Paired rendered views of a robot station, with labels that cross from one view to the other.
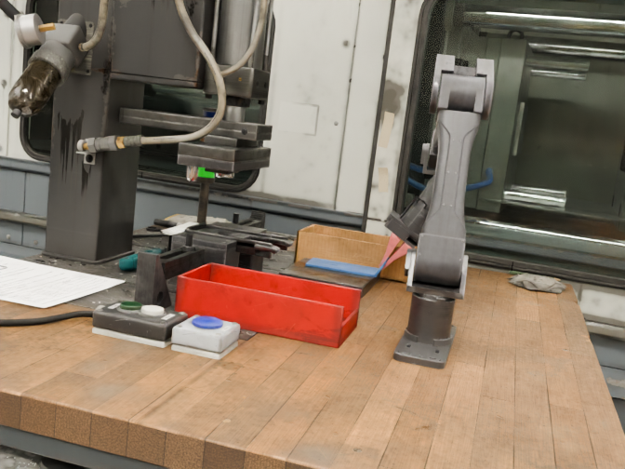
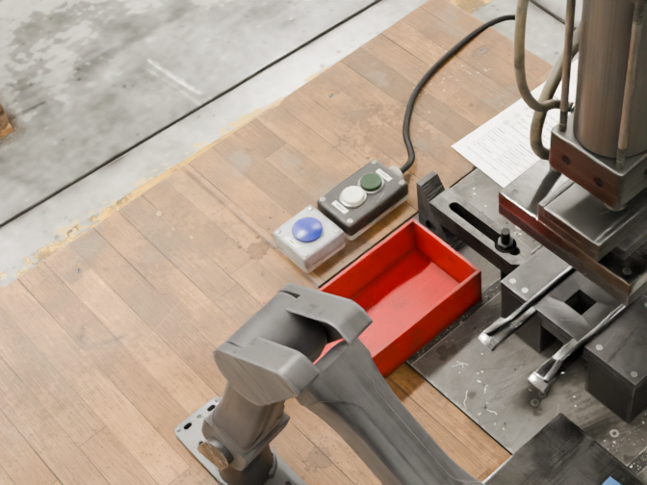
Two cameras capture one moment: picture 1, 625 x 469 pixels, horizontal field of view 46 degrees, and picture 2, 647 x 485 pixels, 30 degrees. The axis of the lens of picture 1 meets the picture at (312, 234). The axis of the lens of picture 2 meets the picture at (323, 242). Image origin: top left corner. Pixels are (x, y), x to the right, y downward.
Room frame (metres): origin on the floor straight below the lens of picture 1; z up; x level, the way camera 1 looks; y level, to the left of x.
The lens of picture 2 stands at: (1.60, -0.61, 2.13)
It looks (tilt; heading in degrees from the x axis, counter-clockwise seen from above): 51 degrees down; 132
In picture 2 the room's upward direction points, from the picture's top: 10 degrees counter-clockwise
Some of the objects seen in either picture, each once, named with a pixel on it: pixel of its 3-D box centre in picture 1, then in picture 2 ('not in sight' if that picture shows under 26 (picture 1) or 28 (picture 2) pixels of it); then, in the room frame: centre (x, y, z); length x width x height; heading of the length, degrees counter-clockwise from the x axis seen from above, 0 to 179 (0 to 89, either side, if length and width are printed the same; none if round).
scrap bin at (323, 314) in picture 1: (269, 301); (374, 316); (1.06, 0.05, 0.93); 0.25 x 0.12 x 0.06; 75
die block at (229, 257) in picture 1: (219, 257); (592, 329); (1.30, 0.16, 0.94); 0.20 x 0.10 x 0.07; 165
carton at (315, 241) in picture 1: (360, 254); not in sight; (1.53, -0.11, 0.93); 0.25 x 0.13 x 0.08; 75
